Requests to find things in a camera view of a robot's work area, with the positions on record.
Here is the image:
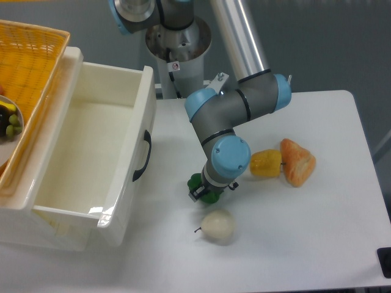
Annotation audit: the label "yellow bell pepper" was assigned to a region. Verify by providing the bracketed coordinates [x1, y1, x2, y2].
[249, 149, 285, 178]

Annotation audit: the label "black corner device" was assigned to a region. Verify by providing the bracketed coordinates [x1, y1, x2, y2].
[377, 247, 391, 279]

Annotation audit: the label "white mounting bracket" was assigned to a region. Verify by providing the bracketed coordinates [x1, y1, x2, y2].
[203, 72, 229, 95]

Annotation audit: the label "green bell pepper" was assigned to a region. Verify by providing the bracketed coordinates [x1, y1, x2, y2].
[187, 173, 221, 204]

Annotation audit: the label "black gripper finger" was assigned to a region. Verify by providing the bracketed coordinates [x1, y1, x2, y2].
[188, 184, 210, 202]

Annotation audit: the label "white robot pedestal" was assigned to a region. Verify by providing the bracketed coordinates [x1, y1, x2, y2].
[145, 17, 211, 99]

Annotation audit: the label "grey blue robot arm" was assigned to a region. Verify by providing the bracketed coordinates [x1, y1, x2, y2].
[109, 1, 291, 201]

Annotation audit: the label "yellow woven basket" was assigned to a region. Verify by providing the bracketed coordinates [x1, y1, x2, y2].
[1, 20, 70, 188]

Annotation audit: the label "white plate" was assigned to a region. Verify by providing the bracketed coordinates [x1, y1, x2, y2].
[1, 95, 24, 168]

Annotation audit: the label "white drawer cabinet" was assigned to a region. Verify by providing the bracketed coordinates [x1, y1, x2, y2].
[1, 46, 89, 251]

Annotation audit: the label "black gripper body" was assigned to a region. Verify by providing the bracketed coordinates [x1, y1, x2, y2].
[201, 178, 223, 194]

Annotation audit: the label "white pear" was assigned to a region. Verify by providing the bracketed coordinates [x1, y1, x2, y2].
[194, 209, 236, 245]

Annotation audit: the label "orange peeled tangerine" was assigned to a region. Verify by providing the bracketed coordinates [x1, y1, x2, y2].
[280, 139, 316, 187]

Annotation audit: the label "white plastic drawer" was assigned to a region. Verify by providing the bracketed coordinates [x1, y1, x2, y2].
[34, 62, 156, 246]

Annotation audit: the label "dark purple eggplant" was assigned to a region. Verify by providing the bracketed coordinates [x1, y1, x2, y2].
[0, 105, 15, 137]

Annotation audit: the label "dark drawer handle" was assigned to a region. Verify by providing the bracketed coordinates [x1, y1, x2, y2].
[132, 130, 152, 182]

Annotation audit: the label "green grapes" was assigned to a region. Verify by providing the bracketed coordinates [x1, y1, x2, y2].
[5, 114, 23, 139]

